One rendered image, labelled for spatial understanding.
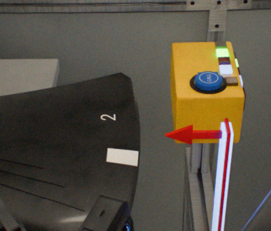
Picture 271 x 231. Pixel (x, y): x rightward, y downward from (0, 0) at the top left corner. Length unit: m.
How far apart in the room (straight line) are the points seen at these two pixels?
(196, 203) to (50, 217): 0.45
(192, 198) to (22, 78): 0.51
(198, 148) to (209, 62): 0.16
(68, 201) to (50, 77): 0.73
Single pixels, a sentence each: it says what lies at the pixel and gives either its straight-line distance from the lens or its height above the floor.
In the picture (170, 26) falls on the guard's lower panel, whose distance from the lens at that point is 1.31.
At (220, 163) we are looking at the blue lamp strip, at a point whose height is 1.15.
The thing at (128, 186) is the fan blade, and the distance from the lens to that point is 0.56.
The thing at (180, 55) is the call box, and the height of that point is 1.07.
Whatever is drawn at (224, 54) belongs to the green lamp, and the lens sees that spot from 0.91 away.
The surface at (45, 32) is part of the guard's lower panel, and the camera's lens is 1.33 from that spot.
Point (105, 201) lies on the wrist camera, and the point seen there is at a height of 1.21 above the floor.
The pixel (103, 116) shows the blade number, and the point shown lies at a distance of 0.60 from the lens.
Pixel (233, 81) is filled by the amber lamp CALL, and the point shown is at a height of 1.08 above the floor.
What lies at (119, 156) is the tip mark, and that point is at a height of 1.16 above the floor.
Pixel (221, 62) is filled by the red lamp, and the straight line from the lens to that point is 0.88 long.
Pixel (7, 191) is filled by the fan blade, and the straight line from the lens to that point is 0.55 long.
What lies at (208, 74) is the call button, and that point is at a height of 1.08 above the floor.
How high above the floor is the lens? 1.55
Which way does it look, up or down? 38 degrees down
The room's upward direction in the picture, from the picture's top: 1 degrees counter-clockwise
